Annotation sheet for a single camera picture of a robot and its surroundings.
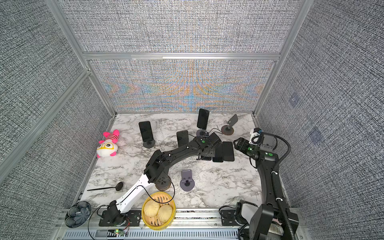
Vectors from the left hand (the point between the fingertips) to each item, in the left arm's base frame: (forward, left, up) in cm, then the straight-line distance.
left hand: (209, 153), depth 97 cm
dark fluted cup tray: (-32, +69, +1) cm, 76 cm away
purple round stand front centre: (-19, +15, +1) cm, 25 cm away
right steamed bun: (-34, +26, +7) cm, 44 cm away
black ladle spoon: (-19, +53, 0) cm, 56 cm away
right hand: (-5, -15, +17) cm, 23 cm away
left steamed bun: (-32, +33, +6) cm, 46 cm away
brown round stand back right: (+17, -15, +2) cm, 23 cm away
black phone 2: (+31, +1, +1) cm, 31 cm away
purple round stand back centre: (+16, +4, +1) cm, 17 cm away
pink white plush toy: (+4, +63, +7) cm, 64 cm away
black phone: (+11, +40, +13) cm, 43 cm away
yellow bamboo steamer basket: (-35, +31, +3) cm, 46 cm away
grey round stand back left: (+9, +40, 0) cm, 42 cm away
